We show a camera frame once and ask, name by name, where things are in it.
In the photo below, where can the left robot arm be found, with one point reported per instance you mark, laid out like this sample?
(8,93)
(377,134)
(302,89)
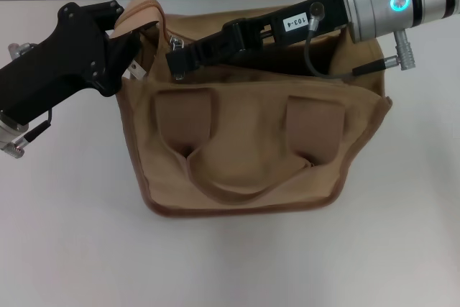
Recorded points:
(10,134)

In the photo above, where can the khaki canvas food bag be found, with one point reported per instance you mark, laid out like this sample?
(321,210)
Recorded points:
(244,149)

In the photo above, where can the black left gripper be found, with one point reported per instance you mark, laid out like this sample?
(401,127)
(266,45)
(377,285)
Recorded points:
(54,66)

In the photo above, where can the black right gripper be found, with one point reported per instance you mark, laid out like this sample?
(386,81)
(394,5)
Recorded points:
(273,30)

